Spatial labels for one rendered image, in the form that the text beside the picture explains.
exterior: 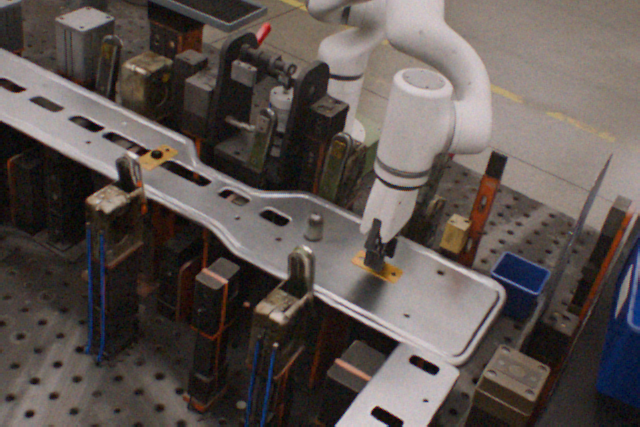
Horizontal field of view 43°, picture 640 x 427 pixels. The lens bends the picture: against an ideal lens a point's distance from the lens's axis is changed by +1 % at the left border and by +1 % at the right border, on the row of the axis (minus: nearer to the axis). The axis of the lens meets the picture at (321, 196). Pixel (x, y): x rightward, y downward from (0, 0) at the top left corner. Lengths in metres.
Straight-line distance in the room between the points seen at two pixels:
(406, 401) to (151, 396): 0.53
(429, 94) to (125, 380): 0.76
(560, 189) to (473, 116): 2.51
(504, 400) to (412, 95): 0.43
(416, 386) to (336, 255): 0.29
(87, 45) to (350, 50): 0.58
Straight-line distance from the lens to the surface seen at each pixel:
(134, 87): 1.67
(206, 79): 1.63
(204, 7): 1.74
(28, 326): 1.63
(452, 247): 1.39
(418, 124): 1.14
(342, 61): 1.90
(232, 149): 1.63
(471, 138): 1.17
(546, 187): 3.64
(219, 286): 1.27
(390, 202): 1.20
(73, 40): 1.75
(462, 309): 1.31
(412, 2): 1.23
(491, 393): 1.15
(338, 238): 1.38
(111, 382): 1.52
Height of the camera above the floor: 1.85
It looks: 35 degrees down
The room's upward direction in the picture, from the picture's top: 11 degrees clockwise
